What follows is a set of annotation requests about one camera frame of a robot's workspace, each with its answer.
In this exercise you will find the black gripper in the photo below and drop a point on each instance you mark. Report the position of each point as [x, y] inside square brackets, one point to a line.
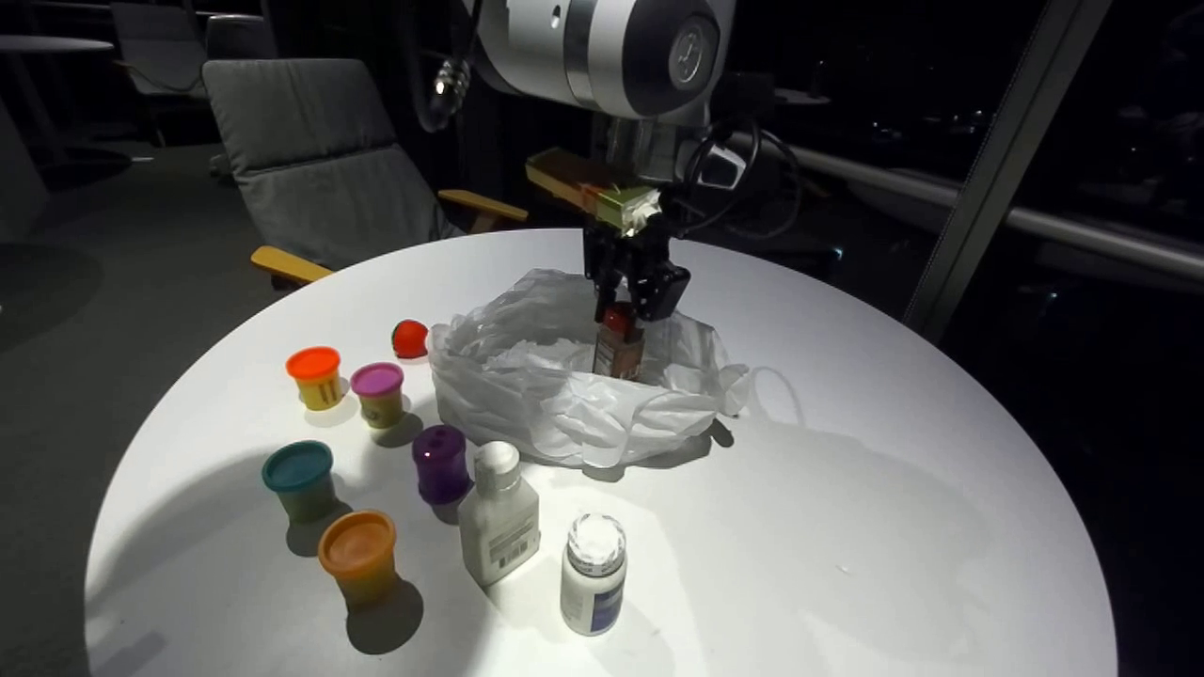
[640, 266]

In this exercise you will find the orange-capped spice bottle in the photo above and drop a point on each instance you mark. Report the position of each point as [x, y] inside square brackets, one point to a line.
[621, 350]

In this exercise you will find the purple playdough tub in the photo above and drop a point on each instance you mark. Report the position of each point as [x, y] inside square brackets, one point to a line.
[442, 463]

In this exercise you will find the white rectangular glue bottle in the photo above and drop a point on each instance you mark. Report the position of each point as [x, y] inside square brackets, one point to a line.
[500, 521]

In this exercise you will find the magenta-lid playdough tub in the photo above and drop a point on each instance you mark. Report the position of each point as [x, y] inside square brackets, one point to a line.
[378, 394]

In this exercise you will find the white round pill bottle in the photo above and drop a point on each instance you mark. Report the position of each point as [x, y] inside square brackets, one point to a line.
[593, 575]

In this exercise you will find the yellow playdough tub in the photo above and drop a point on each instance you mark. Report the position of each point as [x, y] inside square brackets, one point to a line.
[358, 553]

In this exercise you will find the teal-lid playdough tub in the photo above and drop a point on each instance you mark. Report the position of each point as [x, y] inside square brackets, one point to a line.
[302, 479]

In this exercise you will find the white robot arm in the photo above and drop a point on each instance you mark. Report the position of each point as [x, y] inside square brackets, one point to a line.
[645, 67]

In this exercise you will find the white plastic bag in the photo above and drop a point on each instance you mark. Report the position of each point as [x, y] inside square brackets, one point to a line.
[526, 372]

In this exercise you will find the red toy strawberry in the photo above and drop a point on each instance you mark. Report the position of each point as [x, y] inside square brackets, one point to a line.
[413, 341]

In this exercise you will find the orange-lid playdough tub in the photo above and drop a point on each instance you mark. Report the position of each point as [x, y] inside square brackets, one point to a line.
[317, 379]

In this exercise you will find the grey armchair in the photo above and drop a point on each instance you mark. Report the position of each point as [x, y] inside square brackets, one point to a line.
[325, 176]

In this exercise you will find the grey window frame post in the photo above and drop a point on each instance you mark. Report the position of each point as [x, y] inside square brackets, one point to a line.
[1022, 122]

